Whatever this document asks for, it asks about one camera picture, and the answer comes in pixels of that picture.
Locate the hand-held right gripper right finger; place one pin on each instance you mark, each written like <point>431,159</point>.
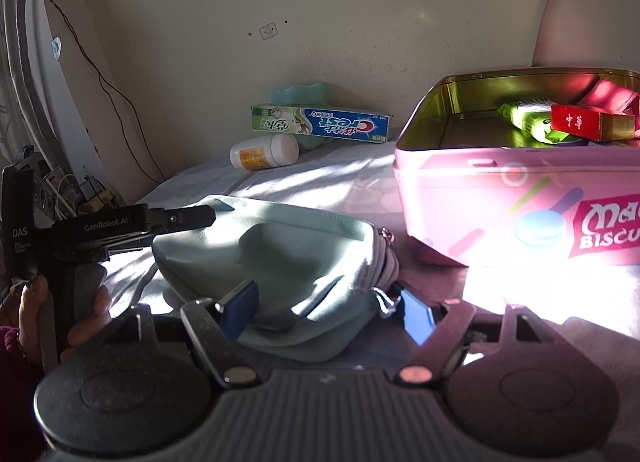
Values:
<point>417,318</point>

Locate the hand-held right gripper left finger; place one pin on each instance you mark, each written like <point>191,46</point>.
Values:
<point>240,308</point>

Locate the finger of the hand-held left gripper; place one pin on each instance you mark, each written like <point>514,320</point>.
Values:
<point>185,217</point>

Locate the light green fabric pouch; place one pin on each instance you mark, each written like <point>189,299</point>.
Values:
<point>300,252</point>

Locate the pink biscuit tin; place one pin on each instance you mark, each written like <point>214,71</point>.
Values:
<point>475,192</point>

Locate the green wet wipes packet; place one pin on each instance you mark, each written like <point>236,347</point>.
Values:
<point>530,122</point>

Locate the red cigarette box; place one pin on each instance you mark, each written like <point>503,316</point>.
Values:
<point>590,123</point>

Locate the pink leather wallet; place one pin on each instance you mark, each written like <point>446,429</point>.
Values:
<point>607,92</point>

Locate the person's left hand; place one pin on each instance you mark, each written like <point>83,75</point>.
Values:
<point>82,322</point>

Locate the white pill bottle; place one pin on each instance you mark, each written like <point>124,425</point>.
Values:
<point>262,152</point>

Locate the grey striped bed sheet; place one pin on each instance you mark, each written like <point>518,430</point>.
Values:
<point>350,177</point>

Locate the green and blue toothpaste box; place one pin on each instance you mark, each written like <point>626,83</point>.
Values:
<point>325,123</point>

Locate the teal soft sponge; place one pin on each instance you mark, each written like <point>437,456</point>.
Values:
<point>300,92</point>

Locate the grey striped curtain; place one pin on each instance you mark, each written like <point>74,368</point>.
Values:
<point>20,52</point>

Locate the small pink-edged wall sticker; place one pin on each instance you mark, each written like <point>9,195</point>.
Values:
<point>268,30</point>

